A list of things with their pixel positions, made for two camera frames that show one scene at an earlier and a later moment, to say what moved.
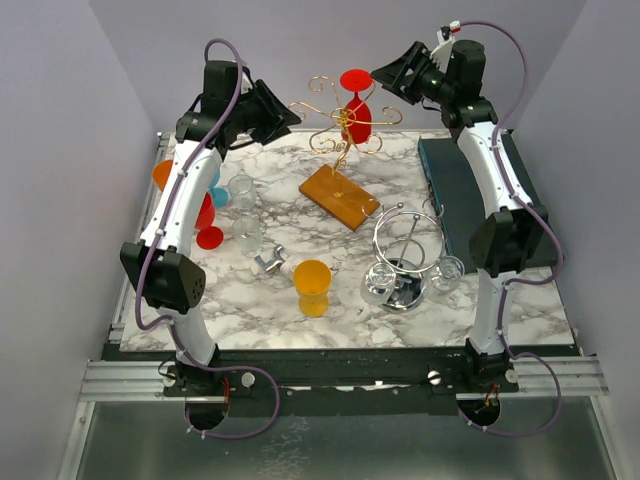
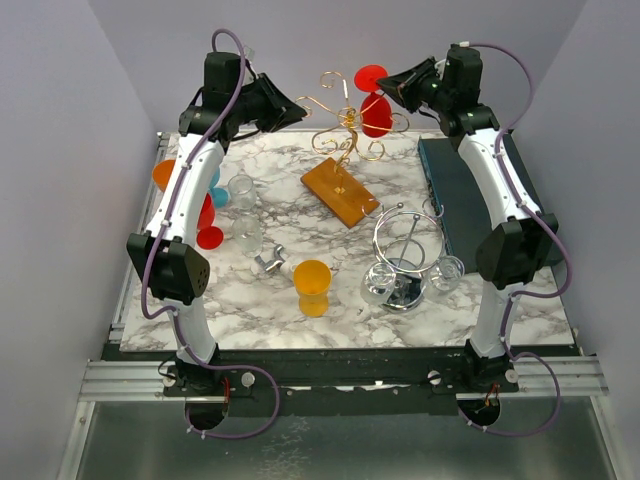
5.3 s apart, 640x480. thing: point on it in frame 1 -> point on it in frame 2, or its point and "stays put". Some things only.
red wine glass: [208, 236] stays put
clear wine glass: [243, 191] stays put
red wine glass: [357, 80] -> [375, 109]
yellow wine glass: [312, 279] stays put
